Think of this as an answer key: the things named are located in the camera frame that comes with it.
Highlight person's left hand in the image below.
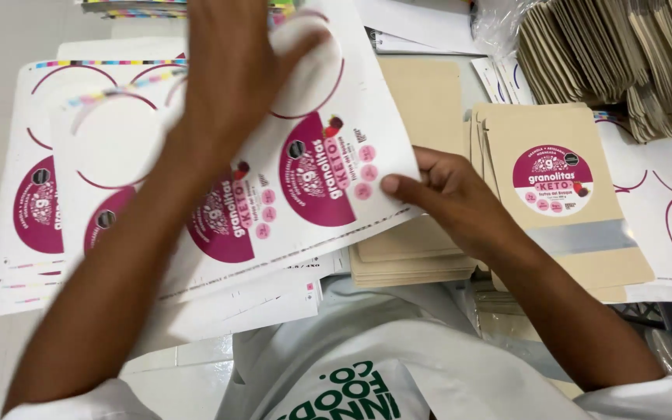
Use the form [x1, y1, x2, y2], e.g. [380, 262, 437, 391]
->
[164, 0, 332, 171]

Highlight person's right hand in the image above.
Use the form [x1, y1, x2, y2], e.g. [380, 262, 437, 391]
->
[380, 146, 534, 267]

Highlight white sheet of magenta labels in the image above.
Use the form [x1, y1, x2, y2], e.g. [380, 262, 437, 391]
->
[50, 0, 424, 301]

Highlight stack of colour-edged sheets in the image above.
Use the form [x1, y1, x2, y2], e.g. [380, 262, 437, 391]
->
[76, 0, 296, 20]

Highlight white papers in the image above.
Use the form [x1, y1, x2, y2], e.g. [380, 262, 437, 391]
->
[352, 0, 485, 57]

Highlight stack of plain kraft pouches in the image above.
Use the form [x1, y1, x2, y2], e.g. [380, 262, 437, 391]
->
[349, 57, 480, 289]

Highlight stack of label sheets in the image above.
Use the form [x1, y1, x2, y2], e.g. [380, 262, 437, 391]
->
[0, 38, 197, 319]

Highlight clear plastic bag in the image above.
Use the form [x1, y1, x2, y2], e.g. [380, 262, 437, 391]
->
[469, 0, 532, 57]

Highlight stack of labelled kraft pouches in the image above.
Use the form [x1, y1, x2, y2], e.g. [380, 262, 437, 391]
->
[463, 102, 628, 304]

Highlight small white paper slips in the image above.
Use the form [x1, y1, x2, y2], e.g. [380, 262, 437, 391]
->
[470, 54, 538, 107]

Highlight white printed paper sheets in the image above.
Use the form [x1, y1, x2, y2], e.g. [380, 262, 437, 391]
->
[132, 248, 353, 358]

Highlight person's white shirt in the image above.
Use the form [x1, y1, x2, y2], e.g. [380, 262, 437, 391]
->
[2, 274, 672, 420]

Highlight kraft pouch with magenta label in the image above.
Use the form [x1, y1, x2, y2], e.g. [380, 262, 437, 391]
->
[482, 105, 656, 292]

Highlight bundles of upright kraft pouches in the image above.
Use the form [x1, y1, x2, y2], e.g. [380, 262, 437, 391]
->
[516, 0, 672, 144]

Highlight pile of empty backing sheets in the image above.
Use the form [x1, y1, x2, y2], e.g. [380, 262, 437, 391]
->
[593, 111, 672, 303]

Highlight black plastic crate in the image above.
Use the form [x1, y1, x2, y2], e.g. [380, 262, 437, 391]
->
[610, 300, 672, 330]

